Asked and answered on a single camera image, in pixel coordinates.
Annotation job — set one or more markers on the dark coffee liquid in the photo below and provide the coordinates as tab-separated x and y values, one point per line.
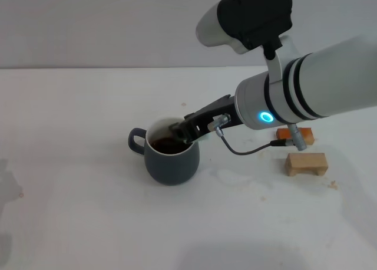
160	146

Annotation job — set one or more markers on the light wooden notched block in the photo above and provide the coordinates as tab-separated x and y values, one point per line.
300	163

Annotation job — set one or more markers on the orange wooden block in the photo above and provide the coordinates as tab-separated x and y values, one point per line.
307	136

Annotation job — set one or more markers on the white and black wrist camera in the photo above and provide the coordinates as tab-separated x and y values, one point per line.
253	13

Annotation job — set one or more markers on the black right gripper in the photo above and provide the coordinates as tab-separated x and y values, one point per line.
212	112

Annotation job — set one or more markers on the dark grey ceramic cup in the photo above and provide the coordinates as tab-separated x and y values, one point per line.
172	169

